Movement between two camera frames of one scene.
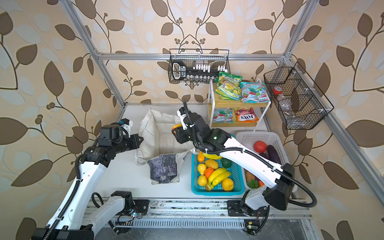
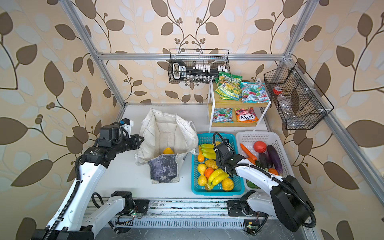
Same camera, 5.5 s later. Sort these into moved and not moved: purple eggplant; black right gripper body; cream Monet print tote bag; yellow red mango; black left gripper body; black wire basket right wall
Moved: yellow red mango; black right gripper body
Not moved: black left gripper body; purple eggplant; black wire basket right wall; cream Monet print tote bag
